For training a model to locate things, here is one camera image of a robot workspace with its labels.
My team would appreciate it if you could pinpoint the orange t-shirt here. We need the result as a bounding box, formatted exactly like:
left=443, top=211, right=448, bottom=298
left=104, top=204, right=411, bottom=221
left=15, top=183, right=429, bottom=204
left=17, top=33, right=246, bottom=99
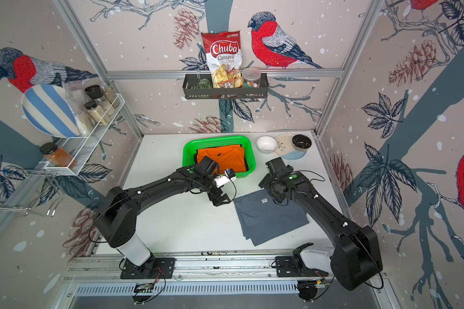
left=196, top=143, right=249, bottom=174

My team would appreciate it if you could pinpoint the black t-shirt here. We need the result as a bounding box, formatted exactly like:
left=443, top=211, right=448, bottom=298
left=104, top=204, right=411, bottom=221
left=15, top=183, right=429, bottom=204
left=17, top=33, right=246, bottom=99
left=193, top=144, right=250, bottom=173

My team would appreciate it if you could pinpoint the grey t-shirt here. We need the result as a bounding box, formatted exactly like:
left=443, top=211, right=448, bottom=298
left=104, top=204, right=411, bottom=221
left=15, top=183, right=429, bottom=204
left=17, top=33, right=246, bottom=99
left=234, top=189, right=309, bottom=247

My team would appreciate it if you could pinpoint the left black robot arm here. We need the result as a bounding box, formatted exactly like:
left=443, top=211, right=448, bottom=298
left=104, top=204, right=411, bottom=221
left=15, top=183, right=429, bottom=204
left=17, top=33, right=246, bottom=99
left=94, top=157, right=236, bottom=267

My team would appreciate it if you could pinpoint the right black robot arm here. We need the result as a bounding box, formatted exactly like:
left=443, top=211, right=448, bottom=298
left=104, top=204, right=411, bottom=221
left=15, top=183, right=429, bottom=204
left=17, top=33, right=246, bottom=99
left=259, top=158, right=383, bottom=291

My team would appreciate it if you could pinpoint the green plastic basket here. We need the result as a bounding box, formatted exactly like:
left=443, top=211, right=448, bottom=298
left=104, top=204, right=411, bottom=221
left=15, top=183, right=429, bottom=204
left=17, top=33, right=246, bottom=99
left=183, top=136, right=256, bottom=178

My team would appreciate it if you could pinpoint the white small bowl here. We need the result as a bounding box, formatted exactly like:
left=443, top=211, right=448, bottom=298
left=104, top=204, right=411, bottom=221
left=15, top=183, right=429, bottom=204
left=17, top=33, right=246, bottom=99
left=256, top=136, right=277, bottom=153

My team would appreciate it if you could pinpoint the beige and blue plate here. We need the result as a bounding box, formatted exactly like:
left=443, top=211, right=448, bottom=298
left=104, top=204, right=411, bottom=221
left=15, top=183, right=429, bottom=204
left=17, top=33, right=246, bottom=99
left=275, top=134, right=307, bottom=160

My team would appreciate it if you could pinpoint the black bowl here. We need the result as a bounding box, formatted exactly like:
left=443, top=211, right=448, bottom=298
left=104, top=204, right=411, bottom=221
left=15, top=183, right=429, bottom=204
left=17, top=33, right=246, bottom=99
left=292, top=135, right=313, bottom=151

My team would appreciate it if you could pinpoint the green glass object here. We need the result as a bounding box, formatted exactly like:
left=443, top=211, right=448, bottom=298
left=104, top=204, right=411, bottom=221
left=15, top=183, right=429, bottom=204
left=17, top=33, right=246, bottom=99
left=195, top=78, right=213, bottom=89

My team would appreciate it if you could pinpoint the clear plastic jar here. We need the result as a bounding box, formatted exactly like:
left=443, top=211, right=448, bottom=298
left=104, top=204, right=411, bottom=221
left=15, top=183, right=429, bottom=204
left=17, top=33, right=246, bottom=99
left=242, top=68, right=262, bottom=88

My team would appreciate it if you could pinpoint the red cassava chips bag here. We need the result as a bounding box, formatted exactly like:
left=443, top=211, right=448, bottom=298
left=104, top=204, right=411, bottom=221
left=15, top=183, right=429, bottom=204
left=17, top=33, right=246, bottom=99
left=201, top=31, right=243, bottom=89

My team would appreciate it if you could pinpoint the black lid spice jar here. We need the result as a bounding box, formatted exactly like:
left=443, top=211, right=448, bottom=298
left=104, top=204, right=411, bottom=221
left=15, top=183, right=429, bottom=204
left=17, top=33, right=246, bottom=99
left=84, top=100, right=110, bottom=126
left=85, top=84, right=115, bottom=116

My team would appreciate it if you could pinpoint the orange spice jar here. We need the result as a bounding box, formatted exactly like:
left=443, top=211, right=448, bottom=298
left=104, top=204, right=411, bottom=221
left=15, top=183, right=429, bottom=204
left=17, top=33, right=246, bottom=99
left=39, top=142, right=77, bottom=169

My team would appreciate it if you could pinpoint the blue striped plate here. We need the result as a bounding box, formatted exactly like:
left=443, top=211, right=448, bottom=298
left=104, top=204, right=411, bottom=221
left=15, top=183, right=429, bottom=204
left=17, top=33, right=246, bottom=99
left=21, top=84, right=80, bottom=138

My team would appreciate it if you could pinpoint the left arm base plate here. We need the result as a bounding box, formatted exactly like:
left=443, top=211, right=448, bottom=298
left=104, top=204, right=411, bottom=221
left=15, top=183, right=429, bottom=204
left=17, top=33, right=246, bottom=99
left=119, top=257, right=177, bottom=280

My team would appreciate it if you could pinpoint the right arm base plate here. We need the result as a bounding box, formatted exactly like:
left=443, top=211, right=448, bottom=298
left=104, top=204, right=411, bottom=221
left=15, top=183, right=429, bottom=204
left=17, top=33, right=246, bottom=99
left=272, top=256, right=329, bottom=278

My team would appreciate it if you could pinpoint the black wall shelf basket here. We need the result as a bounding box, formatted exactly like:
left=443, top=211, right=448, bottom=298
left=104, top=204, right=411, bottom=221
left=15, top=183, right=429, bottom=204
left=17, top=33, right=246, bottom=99
left=183, top=73, right=269, bottom=99

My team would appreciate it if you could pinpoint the white wire wall rack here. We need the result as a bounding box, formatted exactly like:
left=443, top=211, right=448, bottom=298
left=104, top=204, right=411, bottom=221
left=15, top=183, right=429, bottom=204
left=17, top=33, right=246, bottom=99
left=44, top=93, right=126, bottom=176

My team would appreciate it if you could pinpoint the chrome wire hook rack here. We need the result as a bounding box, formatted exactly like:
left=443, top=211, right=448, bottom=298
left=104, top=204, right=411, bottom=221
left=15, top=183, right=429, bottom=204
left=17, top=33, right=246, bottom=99
left=0, top=166, right=67, bottom=218

